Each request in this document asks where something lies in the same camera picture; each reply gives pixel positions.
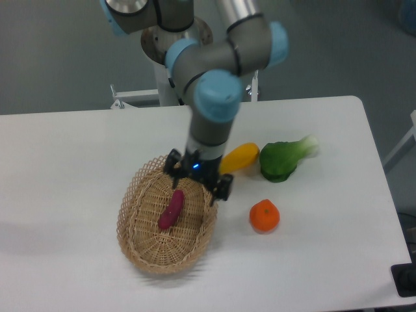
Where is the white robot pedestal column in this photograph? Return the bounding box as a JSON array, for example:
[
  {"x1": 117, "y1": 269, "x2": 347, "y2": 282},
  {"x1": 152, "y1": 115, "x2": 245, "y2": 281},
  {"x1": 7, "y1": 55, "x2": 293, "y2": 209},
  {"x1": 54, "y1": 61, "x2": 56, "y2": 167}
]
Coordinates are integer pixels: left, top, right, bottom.
[{"x1": 140, "y1": 17, "x2": 213, "y2": 107}]

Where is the black device at table edge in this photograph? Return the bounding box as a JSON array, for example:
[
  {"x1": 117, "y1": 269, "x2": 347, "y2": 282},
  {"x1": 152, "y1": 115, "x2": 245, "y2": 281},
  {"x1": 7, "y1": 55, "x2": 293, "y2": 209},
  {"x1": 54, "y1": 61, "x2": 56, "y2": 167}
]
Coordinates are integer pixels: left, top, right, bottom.
[{"x1": 391, "y1": 263, "x2": 416, "y2": 298}]

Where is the purple sweet potato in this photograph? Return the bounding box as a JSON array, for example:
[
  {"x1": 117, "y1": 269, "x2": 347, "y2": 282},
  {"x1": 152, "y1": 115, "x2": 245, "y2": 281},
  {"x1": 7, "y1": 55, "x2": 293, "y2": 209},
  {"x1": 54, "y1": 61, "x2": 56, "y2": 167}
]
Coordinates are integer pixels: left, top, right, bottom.
[{"x1": 158, "y1": 190, "x2": 185, "y2": 230}]

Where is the oval wicker basket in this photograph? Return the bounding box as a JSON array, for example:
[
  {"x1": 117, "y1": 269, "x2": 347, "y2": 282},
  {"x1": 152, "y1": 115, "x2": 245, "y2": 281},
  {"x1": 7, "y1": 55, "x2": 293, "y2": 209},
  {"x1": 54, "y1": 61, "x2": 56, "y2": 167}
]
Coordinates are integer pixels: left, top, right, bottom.
[{"x1": 116, "y1": 156, "x2": 218, "y2": 274}]

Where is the green bok choy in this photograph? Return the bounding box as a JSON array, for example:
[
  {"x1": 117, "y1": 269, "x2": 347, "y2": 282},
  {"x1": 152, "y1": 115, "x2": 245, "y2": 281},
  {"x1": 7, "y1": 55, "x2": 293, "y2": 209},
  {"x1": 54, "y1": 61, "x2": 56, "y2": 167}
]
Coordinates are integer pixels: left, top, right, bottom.
[{"x1": 259, "y1": 135, "x2": 319, "y2": 183}]

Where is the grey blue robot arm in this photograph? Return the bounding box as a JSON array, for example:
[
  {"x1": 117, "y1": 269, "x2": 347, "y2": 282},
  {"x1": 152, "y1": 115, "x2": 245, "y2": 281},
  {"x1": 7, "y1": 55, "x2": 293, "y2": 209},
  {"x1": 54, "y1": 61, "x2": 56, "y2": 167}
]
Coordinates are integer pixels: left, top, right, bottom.
[{"x1": 101, "y1": 1, "x2": 289, "y2": 200}]

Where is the white frame at right edge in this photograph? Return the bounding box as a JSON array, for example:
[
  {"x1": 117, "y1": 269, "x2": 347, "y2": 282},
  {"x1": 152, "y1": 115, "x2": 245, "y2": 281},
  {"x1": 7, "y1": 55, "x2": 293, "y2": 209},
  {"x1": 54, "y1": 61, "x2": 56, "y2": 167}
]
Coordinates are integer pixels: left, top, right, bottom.
[{"x1": 382, "y1": 110, "x2": 415, "y2": 173}]

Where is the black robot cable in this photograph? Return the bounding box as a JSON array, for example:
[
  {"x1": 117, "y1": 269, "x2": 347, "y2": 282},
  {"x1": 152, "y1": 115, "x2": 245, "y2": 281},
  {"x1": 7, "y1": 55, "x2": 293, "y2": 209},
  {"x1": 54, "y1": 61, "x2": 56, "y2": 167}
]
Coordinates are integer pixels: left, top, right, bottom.
[{"x1": 168, "y1": 76, "x2": 185, "y2": 107}]

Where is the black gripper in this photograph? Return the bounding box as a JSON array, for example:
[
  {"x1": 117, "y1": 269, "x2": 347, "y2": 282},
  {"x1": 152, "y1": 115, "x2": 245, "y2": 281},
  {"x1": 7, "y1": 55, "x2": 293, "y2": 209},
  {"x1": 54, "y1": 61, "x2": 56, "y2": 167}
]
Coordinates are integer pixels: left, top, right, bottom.
[{"x1": 163, "y1": 149, "x2": 233, "y2": 207}]

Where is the yellow mango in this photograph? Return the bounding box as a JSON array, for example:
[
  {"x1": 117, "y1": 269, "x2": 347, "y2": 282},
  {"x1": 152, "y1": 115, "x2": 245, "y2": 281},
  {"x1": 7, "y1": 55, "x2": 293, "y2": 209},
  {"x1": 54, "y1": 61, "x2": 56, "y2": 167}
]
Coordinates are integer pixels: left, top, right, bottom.
[{"x1": 219, "y1": 142, "x2": 260, "y2": 174}]

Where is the orange tangerine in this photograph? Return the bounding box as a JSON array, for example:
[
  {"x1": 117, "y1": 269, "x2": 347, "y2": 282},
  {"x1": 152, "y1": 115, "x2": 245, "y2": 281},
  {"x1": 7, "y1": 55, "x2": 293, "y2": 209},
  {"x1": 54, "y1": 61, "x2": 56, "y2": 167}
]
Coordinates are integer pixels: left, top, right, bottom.
[{"x1": 249, "y1": 199, "x2": 280, "y2": 233}]

